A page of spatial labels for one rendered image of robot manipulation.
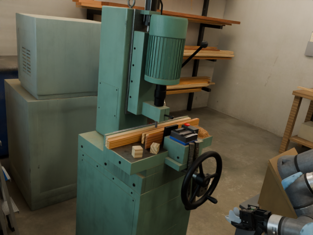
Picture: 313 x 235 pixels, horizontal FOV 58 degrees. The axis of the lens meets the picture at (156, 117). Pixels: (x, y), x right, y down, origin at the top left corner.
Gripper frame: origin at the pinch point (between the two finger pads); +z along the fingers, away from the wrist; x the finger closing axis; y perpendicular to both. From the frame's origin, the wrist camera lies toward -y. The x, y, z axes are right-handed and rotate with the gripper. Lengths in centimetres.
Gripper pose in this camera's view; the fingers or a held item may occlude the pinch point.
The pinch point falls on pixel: (227, 218)
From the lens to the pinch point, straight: 137.8
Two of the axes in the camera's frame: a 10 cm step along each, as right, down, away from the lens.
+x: -7.3, 1.5, -6.7
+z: -6.7, 0.3, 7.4
